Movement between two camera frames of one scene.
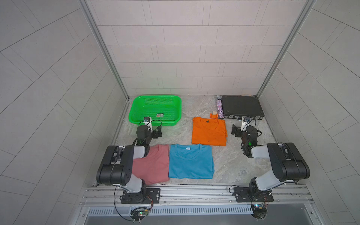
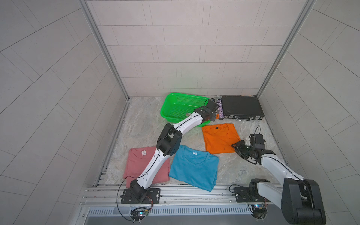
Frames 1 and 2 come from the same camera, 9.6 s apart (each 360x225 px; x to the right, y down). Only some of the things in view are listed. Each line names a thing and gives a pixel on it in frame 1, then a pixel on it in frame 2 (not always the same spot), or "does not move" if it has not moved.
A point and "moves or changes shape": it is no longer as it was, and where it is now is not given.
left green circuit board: x=138 y=213 does not move
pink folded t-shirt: x=153 y=167 does not move
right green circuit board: x=259 y=211 does not move
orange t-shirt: x=209 y=131 moves or changes shape
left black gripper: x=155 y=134 -> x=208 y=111
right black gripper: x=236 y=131 -> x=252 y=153
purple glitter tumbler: x=220 y=107 does not move
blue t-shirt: x=191 y=161 moves or changes shape
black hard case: x=236 y=107 does not move
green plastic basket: x=167 y=108 -> x=175 y=106
